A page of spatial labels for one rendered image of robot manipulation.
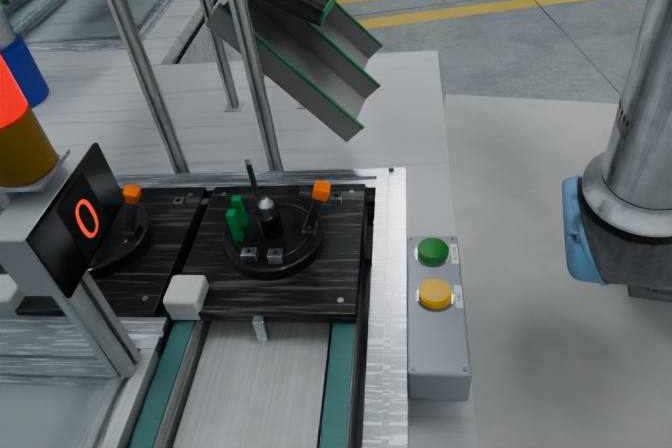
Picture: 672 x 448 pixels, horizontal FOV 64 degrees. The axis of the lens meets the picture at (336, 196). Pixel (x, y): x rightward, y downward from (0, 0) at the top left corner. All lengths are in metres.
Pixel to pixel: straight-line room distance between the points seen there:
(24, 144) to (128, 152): 0.78
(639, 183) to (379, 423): 0.34
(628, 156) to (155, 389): 0.55
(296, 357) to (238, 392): 0.08
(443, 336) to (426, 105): 0.65
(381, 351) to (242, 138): 0.65
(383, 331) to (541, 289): 0.28
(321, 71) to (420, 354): 0.51
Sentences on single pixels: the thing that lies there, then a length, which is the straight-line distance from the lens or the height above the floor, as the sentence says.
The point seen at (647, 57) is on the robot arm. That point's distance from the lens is 0.47.
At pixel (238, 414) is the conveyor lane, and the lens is 0.68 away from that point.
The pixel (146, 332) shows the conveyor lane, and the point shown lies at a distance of 0.74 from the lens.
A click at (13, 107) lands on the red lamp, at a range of 0.45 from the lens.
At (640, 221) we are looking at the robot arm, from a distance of 0.57.
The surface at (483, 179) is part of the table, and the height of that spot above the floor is 0.86.
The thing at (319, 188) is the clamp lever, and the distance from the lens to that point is 0.66.
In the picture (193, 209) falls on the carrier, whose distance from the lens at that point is 0.84.
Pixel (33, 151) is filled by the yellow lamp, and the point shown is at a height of 1.28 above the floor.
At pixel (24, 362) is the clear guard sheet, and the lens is 0.56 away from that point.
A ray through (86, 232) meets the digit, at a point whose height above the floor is 1.19.
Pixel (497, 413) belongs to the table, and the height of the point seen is 0.86.
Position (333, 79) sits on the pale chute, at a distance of 0.95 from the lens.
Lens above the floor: 1.50
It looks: 42 degrees down
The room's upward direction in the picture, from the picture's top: 8 degrees counter-clockwise
